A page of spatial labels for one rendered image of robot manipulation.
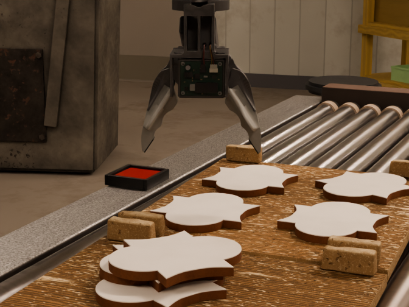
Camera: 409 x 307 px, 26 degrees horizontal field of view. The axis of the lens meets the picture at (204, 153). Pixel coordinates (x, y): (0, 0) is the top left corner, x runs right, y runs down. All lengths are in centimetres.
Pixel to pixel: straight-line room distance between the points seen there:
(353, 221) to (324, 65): 656
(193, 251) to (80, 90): 392
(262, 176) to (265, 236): 24
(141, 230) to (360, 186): 37
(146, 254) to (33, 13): 396
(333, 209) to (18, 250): 41
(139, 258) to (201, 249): 7
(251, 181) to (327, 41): 637
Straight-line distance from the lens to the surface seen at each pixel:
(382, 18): 699
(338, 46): 763
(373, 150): 164
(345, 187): 128
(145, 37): 806
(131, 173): 142
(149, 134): 115
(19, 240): 117
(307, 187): 131
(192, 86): 107
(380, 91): 208
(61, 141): 493
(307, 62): 770
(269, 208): 121
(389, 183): 131
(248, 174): 134
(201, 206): 118
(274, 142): 170
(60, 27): 480
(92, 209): 128
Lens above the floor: 130
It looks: 14 degrees down
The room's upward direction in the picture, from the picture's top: straight up
